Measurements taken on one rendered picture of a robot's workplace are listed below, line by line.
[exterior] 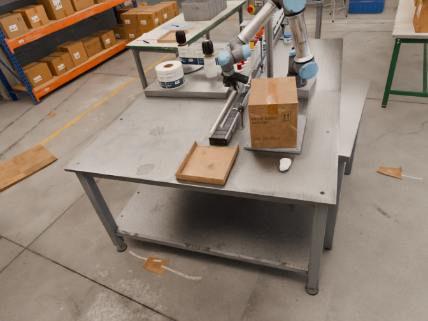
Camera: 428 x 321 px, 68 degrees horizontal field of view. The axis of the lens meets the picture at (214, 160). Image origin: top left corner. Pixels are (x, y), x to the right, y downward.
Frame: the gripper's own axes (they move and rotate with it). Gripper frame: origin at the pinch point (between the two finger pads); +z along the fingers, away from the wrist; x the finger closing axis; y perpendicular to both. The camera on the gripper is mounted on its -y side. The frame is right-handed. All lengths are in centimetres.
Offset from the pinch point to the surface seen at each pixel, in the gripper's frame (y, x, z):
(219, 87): 18.8, -9.1, 11.5
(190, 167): 10, 66, -27
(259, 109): -25, 37, -39
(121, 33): 331, -269, 229
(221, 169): -8, 65, -26
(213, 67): 25.4, -23.4, 6.7
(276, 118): -33, 38, -34
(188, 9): 124, -188, 108
